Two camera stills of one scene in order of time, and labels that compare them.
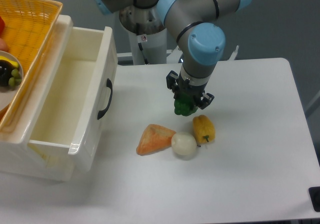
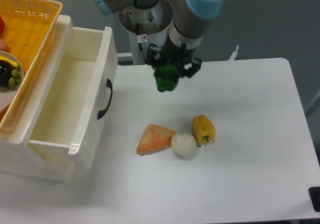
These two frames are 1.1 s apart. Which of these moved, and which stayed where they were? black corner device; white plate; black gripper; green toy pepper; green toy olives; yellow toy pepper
Moved: black gripper; green toy pepper
Stayed: black corner device; white plate; green toy olives; yellow toy pepper
